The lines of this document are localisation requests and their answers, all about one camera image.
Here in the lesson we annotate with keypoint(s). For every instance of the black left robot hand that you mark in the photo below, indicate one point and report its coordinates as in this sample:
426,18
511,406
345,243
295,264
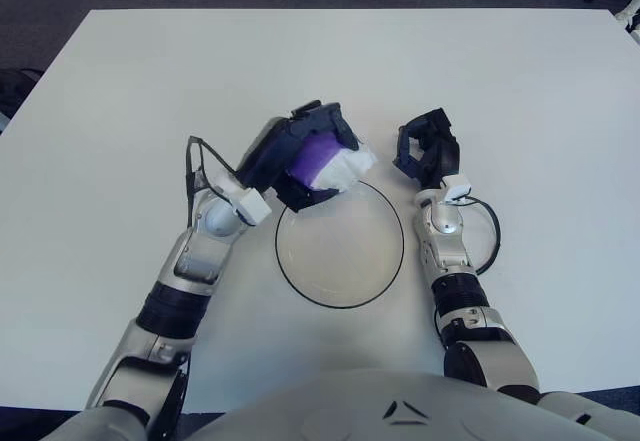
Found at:
270,156

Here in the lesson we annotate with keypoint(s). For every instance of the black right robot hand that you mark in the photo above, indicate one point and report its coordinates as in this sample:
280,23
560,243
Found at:
445,157

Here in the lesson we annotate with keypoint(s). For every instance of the purple tissue paper pack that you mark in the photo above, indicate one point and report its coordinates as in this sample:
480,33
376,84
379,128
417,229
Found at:
315,161

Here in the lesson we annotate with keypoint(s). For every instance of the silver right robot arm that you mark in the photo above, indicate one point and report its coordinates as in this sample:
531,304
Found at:
442,226

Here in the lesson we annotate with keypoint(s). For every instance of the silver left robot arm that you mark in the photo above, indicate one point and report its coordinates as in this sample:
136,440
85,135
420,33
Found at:
200,256

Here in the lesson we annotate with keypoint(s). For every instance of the white plate with black rim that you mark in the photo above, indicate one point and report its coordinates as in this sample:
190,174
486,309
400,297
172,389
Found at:
340,261

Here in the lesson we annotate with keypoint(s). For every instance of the white adjacent table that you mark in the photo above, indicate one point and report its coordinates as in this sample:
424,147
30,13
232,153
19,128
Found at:
635,37

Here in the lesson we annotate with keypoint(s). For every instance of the grey robot torso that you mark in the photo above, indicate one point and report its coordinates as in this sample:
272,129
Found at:
350,406

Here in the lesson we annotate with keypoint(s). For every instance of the black bag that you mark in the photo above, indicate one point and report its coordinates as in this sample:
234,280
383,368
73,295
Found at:
15,88

